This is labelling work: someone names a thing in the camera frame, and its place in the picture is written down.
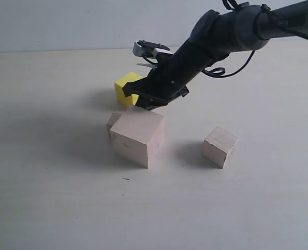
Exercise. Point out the small wooden cube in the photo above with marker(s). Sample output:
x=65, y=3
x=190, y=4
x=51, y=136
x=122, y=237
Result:
x=112, y=120

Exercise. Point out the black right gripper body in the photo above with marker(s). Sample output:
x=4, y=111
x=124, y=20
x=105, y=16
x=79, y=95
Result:
x=166, y=81

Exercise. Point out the large wooden cube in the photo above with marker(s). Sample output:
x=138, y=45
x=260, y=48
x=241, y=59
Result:
x=138, y=135

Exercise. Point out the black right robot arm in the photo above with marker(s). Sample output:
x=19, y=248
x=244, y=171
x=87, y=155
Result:
x=215, y=36

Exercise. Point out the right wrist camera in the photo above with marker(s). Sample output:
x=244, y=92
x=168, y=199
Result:
x=157, y=51

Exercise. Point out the yellow foam cube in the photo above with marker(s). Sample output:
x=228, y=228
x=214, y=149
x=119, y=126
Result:
x=120, y=83

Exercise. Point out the medium wooden cube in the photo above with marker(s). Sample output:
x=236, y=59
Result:
x=218, y=146

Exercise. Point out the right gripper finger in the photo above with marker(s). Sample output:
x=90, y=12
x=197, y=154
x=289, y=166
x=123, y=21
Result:
x=148, y=103
x=141, y=87

